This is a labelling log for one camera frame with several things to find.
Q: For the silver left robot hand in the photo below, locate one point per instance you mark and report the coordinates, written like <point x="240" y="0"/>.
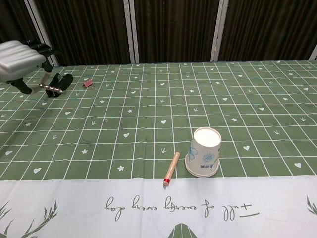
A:
<point x="17" y="58"/>

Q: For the green checkered tablecloth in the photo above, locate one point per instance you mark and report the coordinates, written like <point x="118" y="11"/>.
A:
<point x="158" y="148"/>

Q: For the silver magnetic ball chain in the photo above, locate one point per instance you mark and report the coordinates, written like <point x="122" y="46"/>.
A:
<point x="51" y="88"/>

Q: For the dark pleated curtain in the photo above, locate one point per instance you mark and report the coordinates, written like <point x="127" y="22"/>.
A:
<point x="173" y="27"/>

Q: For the pink binder clip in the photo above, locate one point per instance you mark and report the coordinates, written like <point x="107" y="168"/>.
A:
<point x="87" y="83"/>

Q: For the white partition frame post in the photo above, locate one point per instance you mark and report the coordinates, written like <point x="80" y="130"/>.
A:
<point x="314" y="53"/>
<point x="132" y="31"/>
<point x="218" y="29"/>
<point x="44" y="24"/>

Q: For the white paper cup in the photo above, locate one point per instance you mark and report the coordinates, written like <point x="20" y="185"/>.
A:
<point x="204" y="153"/>

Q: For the wooden pen with red band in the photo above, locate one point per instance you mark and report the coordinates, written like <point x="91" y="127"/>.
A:
<point x="172" y="169"/>

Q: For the black stapler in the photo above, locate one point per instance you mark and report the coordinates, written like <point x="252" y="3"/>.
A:
<point x="62" y="83"/>

